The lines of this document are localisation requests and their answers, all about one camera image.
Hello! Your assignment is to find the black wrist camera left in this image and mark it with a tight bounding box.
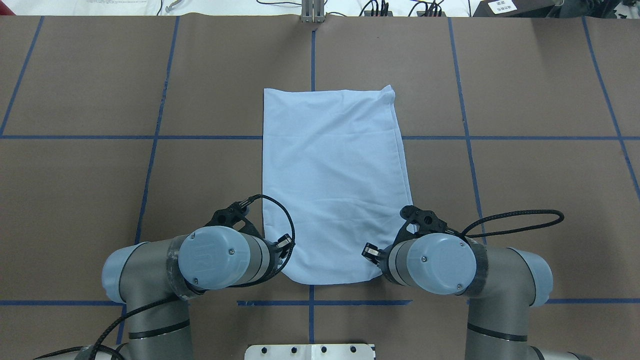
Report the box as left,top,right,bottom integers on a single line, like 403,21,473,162
204,197,265,240

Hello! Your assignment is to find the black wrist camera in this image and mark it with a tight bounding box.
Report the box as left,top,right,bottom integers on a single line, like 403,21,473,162
204,197,265,240
394,205,448,244

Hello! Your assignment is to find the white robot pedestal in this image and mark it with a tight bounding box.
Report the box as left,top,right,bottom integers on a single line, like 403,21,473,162
244,343,377,360

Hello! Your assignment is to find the light blue t-shirt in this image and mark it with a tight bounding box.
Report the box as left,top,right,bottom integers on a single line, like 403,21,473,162
262,85,413,286

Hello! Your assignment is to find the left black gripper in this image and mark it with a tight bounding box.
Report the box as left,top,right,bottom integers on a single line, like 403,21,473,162
265,234,295,275

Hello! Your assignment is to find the aluminium frame post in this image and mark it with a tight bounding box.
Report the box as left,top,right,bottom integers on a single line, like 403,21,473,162
300,0,326,23

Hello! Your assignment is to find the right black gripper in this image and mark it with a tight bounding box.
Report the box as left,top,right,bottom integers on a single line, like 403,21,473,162
361,243,398,279

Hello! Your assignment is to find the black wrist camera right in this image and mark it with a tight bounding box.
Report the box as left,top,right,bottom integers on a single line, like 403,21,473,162
394,205,448,244

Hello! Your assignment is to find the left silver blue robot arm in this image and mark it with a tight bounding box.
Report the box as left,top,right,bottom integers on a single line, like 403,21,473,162
40,225,295,360

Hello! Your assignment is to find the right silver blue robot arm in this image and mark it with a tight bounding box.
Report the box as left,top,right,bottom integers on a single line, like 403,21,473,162
362,233,589,360

